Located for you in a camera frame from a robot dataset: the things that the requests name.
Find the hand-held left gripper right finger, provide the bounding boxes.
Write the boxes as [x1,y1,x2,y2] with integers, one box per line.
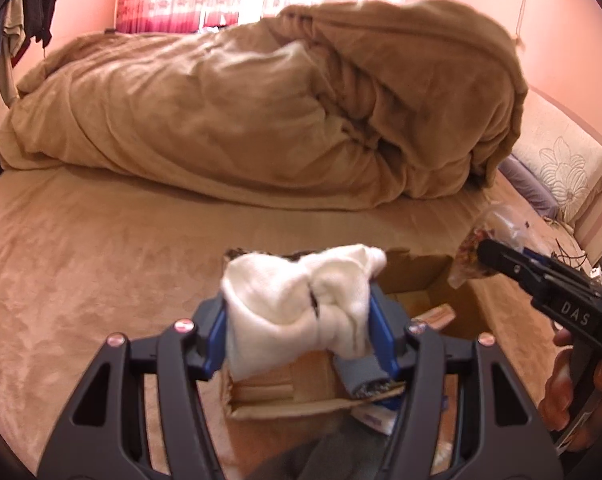
[366,284,566,480]

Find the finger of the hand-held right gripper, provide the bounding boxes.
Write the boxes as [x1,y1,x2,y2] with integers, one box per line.
[476,238,594,306]
[522,247,602,291]

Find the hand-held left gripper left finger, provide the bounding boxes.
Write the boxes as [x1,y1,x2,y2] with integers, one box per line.
[36,296,254,480]

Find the clear plastic bag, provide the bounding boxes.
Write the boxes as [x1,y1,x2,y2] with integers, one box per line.
[448,204,532,289]

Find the cardboard box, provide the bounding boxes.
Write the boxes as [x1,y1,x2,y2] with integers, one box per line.
[220,246,498,422]

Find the white cloth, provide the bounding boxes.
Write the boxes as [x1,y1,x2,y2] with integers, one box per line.
[220,243,388,380]

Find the person's right hand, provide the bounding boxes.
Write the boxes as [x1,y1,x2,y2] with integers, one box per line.
[537,327,602,435]

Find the grey sock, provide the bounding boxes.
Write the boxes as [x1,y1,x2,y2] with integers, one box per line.
[332,349,408,402]

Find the pink packet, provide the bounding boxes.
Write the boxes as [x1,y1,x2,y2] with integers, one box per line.
[415,303,456,334]

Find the purple pillow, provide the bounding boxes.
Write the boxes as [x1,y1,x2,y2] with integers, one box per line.
[498,154,562,219]

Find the white printed packet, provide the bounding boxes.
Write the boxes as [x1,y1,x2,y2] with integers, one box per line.
[350,400,408,437]

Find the white floral pillow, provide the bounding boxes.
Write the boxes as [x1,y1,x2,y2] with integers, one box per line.
[511,109,602,243]

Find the dark grey cloth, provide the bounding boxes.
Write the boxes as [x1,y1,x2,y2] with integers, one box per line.
[258,410,398,480]

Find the bed with brown sheet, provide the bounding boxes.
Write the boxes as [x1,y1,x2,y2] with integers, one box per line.
[0,157,599,480]

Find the brown fleece blanket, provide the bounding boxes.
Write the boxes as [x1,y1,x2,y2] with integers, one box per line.
[0,0,530,212]

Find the hanging clothes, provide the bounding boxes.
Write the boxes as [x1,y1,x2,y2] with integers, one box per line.
[0,0,62,128]

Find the black cables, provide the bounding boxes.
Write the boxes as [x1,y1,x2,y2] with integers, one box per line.
[543,216,602,273]

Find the thin wall cord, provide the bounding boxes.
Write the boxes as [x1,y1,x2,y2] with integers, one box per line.
[514,0,528,53]

